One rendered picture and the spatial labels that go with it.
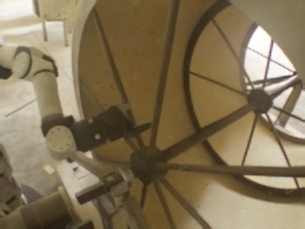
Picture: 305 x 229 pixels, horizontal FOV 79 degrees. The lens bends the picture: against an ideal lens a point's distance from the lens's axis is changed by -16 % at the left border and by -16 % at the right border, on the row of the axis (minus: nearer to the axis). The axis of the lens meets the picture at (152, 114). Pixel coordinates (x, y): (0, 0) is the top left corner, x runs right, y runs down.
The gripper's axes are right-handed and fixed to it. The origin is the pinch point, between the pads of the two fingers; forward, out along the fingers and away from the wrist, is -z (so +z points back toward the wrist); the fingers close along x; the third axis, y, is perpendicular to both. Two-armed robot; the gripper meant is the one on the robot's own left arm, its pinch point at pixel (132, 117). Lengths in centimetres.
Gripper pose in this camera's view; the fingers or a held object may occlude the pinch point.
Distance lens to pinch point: 65.9
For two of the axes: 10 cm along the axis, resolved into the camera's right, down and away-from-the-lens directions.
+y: -1.1, 7.7, 6.3
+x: -6.0, -5.6, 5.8
